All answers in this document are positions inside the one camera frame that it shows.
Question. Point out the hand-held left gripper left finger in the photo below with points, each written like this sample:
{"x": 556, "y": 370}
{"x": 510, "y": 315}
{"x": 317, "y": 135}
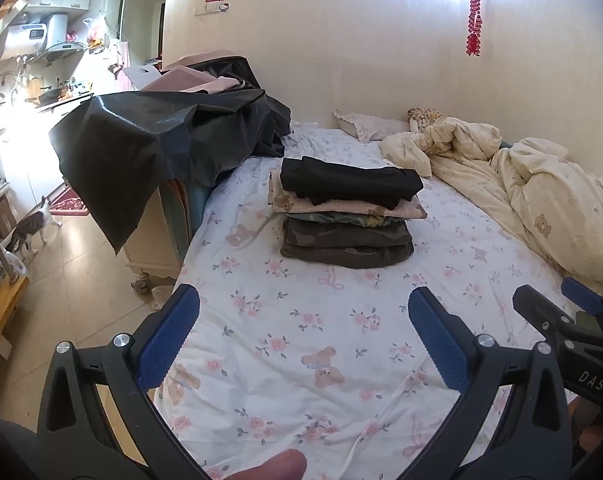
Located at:
{"x": 166, "y": 340}

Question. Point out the wooden bench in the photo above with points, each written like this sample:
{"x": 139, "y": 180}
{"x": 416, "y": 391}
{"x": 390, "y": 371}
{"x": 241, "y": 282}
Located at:
{"x": 4, "y": 305}

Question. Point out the white cardboard box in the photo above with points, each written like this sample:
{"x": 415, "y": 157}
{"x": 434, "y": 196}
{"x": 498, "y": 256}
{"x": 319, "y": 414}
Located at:
{"x": 141, "y": 76}

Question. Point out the wall switch with red sticker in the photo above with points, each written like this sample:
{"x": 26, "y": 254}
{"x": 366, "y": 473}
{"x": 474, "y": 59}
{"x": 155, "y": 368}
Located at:
{"x": 211, "y": 6}

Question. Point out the person's right forearm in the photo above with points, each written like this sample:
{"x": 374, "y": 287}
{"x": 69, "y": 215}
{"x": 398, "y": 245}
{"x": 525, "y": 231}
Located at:
{"x": 589, "y": 437}

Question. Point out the white frilled pillow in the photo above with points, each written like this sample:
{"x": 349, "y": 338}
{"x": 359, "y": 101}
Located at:
{"x": 371, "y": 125}

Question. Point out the pink cloth bundle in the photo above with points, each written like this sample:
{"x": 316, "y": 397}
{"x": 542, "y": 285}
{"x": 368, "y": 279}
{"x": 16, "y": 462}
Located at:
{"x": 181, "y": 80}

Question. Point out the black plastic sheet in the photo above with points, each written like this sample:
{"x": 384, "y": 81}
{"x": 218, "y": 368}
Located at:
{"x": 141, "y": 135}

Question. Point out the pink bear print garment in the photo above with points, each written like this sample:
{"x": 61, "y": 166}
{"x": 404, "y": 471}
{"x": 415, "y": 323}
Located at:
{"x": 301, "y": 203}

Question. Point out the red patterned rug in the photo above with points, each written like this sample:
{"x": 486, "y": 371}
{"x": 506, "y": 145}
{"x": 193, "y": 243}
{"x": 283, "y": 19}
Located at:
{"x": 69, "y": 205}

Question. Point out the cream bear print quilt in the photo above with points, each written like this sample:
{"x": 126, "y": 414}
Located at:
{"x": 556, "y": 195}

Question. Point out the pink hanging towel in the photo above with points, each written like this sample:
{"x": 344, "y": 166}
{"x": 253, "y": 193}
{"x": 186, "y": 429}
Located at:
{"x": 124, "y": 55}

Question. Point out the refrigerator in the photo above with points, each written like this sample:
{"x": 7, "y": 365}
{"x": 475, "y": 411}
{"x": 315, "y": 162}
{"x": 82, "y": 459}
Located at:
{"x": 114, "y": 10}

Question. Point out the red hanging ornament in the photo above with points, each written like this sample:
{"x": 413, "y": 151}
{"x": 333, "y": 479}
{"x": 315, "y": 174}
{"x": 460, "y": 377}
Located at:
{"x": 474, "y": 25}

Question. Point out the person's grey trouser leg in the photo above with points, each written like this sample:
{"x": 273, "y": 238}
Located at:
{"x": 11, "y": 452}

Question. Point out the floral bed sheet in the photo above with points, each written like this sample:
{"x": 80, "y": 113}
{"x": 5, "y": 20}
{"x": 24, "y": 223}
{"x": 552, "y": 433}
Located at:
{"x": 306, "y": 310}

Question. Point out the green patterned garment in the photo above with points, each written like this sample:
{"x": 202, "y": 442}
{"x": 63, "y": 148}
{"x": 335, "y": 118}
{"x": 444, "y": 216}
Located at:
{"x": 341, "y": 218}

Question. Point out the brown cardboard box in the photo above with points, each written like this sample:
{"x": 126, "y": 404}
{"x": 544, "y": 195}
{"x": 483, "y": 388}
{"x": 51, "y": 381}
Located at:
{"x": 4, "y": 215}

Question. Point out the range hood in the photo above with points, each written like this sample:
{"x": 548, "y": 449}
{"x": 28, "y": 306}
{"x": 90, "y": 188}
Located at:
{"x": 61, "y": 49}

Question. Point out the white plastic bag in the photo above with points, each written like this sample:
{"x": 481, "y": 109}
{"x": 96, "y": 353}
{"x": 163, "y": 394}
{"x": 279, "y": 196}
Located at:
{"x": 96, "y": 30}

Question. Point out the cream bedside cabinet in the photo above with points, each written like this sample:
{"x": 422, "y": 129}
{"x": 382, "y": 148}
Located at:
{"x": 151, "y": 240}

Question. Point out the black pants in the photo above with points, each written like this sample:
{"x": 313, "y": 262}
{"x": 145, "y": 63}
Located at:
{"x": 346, "y": 180}

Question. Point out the white water heater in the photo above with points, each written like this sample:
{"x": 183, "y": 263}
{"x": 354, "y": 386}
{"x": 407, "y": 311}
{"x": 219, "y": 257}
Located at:
{"x": 41, "y": 35}

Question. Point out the black wok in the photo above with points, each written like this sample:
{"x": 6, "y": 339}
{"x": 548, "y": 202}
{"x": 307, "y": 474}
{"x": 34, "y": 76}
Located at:
{"x": 49, "y": 95}

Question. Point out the person's left hand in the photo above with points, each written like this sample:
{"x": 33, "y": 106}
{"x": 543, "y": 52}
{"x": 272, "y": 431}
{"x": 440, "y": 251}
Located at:
{"x": 271, "y": 466}

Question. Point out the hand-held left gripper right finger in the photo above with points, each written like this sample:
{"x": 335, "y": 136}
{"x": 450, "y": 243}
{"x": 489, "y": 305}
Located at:
{"x": 439, "y": 345}

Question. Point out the yellow floral cloth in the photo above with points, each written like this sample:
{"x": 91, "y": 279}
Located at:
{"x": 424, "y": 114}

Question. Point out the dark olive folded pants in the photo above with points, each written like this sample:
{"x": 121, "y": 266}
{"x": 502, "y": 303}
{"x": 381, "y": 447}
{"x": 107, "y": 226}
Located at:
{"x": 341, "y": 235}
{"x": 351, "y": 256}

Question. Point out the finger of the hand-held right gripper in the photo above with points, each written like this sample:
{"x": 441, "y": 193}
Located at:
{"x": 581, "y": 292}
{"x": 539, "y": 310}

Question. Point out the tabby and white cat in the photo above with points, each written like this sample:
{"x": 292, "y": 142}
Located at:
{"x": 29, "y": 225}

